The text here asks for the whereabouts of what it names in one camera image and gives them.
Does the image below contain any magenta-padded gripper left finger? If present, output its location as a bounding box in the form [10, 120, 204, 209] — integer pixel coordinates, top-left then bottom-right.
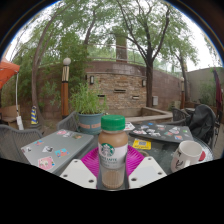
[59, 146, 101, 191]

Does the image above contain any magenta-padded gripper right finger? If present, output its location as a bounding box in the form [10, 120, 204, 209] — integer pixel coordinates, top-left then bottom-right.
[125, 144, 168, 190]

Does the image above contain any green-capped coffee drink bottle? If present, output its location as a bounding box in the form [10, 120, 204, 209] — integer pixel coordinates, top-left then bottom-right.
[97, 114, 129, 191]

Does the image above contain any yellow card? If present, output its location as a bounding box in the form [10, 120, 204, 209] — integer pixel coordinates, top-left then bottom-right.
[132, 138, 152, 151]

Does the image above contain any grey laptop with stickers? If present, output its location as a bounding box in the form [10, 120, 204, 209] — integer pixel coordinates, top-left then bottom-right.
[20, 129, 95, 174]

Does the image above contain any black laptop with stickers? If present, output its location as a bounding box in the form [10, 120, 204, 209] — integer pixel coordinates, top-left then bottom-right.
[129, 122, 194, 144]

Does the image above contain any white ceramic mug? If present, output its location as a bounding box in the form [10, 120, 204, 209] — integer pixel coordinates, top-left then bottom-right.
[170, 140, 204, 173]

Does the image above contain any white sticker sheet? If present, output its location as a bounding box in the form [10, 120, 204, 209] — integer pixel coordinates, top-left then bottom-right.
[123, 121, 136, 132]

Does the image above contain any grey wicker chair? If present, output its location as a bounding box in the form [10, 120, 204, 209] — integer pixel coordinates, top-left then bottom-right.
[0, 124, 44, 164]
[55, 110, 80, 133]

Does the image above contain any potted plant in blue pot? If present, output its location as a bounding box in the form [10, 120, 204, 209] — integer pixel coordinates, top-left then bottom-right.
[69, 83, 109, 135]

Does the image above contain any black metal chair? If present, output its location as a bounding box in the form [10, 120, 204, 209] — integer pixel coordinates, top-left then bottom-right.
[172, 107, 191, 123]

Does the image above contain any blue yellow striped bollard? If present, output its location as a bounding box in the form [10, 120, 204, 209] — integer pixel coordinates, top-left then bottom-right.
[30, 105, 39, 126]

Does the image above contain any black jacket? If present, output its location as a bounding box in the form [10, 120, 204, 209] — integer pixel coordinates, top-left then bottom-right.
[186, 104, 217, 148]

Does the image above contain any large dark-trunked tree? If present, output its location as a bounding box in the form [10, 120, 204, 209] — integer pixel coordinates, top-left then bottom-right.
[109, 0, 188, 108]

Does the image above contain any cardboard box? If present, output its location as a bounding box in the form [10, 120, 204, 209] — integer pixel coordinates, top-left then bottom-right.
[0, 105, 21, 129]

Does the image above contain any leaning grey-trunked tree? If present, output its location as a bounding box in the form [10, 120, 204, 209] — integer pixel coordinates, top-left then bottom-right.
[6, 0, 111, 127]

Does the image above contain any closed maroon patio umbrella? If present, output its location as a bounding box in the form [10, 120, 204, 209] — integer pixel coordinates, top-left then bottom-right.
[212, 68, 224, 111]

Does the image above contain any orange canopy with white pole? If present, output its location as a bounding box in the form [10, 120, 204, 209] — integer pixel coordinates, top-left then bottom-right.
[0, 59, 25, 131]

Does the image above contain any stone brick fountain wall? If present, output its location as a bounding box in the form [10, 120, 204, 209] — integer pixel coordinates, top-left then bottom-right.
[84, 59, 149, 118]

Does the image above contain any slim tree by wall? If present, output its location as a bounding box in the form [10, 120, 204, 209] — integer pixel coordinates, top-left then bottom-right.
[166, 29, 201, 102]

